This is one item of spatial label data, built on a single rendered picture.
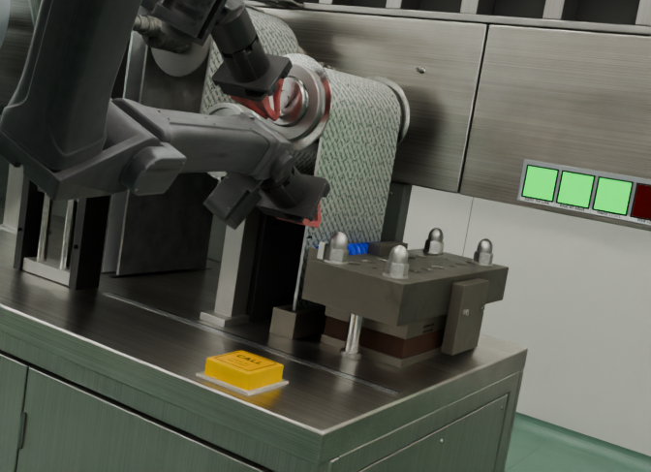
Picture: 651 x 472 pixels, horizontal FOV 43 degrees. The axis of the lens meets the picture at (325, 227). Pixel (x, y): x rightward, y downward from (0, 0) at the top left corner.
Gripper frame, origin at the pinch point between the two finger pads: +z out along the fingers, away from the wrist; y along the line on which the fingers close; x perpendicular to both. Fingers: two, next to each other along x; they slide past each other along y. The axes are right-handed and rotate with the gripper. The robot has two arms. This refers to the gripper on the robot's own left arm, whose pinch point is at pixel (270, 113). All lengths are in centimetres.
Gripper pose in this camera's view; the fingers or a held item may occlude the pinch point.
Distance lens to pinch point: 125.7
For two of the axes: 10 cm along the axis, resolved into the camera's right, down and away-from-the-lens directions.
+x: 4.6, -7.7, 4.3
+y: 8.4, 2.4, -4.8
